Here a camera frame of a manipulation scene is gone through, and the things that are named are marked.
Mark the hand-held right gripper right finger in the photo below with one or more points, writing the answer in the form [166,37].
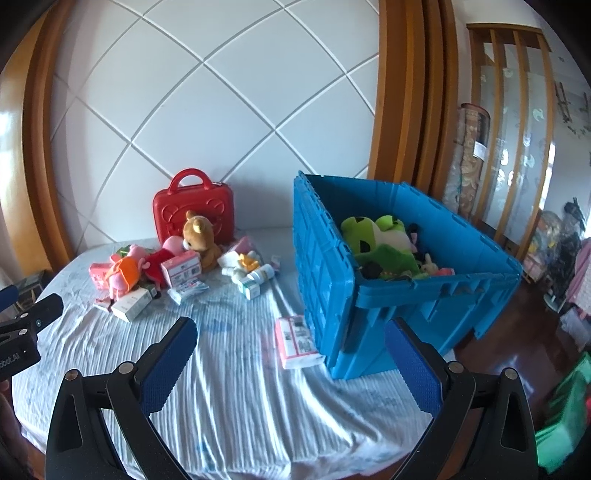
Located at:
[413,369]

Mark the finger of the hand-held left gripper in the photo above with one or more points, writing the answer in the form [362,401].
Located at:
[8,295]
[41,310]

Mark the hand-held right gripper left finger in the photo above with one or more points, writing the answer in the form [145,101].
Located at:
[168,369]

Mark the pig plush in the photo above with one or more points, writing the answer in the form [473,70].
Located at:
[123,272]
[159,267]

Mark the pink flowered tissue pack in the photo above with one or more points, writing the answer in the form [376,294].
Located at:
[295,341]

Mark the blue plastic storage crate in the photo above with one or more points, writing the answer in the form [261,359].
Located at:
[323,286]

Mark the white carton box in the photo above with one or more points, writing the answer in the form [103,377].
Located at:
[131,304]

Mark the clear plastic packet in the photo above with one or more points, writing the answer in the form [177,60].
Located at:
[187,291]

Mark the white pink labelled tissue pack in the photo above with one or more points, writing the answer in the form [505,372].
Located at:
[180,272]
[244,244]

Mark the green yellow medicine box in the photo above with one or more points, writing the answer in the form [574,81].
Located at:
[122,252]

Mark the pig plush in red dress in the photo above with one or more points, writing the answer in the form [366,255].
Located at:
[159,267]

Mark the pink plush toy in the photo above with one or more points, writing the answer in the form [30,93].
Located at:
[445,272]

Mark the small white bunny plush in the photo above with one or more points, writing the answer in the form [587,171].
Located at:
[429,265]

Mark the dark green plush toy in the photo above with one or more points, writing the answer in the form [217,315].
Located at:
[392,258]

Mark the white green medicine box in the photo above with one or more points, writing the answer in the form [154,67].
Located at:
[251,290]

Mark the small white yellow plush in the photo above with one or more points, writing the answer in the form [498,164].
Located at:
[244,263]

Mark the white medicine bottle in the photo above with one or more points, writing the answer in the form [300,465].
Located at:
[262,274]

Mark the black plush toy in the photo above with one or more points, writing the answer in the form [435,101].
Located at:
[413,233]

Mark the brown teddy bear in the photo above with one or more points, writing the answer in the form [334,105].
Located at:
[198,235]

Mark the light green frog plush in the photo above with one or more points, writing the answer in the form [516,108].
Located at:
[369,230]

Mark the green plastic stool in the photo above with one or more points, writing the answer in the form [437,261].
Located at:
[568,406]

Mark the red hard-shell suitcase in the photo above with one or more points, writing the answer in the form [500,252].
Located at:
[203,203]

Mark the pink floral garment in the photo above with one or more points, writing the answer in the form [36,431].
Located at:
[581,277]

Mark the dark hanging clothes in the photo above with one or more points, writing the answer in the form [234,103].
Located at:
[570,244]

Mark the rolled patterned carpet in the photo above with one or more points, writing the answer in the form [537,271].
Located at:
[471,161]

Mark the wooden frosted glass partition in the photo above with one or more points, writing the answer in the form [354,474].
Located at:
[512,138]

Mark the wide wooden pillar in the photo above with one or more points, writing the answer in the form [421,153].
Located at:
[406,92]

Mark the curved wooden wall trim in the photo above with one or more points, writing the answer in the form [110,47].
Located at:
[41,138]

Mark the wall vine decoration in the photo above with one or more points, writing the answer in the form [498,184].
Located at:
[565,104]

